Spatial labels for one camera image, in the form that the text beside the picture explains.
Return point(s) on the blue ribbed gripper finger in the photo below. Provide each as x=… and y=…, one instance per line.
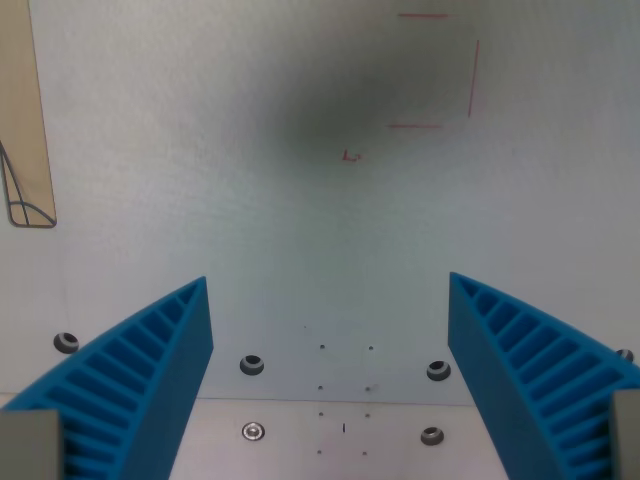
x=135, y=370
x=530, y=375

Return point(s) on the beige panel with curved lines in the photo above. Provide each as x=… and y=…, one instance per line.
x=24, y=125

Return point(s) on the grey metal base plate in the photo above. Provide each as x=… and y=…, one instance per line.
x=320, y=200

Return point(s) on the silver screw head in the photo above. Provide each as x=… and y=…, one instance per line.
x=253, y=431

